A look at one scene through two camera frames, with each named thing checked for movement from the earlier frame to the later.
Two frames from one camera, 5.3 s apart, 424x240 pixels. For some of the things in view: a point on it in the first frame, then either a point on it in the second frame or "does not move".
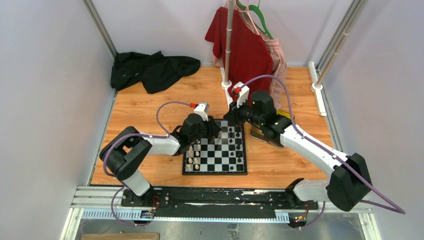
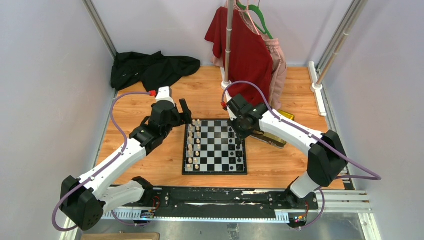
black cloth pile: (156, 71) does not move
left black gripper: (212, 127) to (186, 112)
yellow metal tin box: (257, 133) does not move
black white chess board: (223, 154) does not move
